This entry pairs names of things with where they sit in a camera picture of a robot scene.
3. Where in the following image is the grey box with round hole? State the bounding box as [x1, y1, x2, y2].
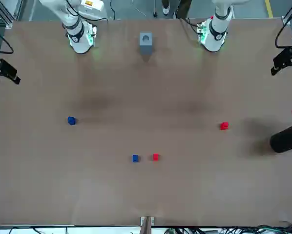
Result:
[139, 32, 153, 56]

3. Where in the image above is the person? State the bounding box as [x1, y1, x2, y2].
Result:
[161, 0, 193, 19]

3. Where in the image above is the black cylindrical vase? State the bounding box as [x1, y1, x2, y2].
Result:
[270, 123, 292, 154]

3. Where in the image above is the black left arm base cable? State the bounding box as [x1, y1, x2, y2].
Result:
[179, 18, 201, 35]

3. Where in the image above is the grey camera mounting post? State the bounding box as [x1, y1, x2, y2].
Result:
[140, 215, 155, 234]

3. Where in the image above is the black camera cable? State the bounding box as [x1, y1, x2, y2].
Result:
[0, 26, 14, 55]
[274, 16, 292, 48]

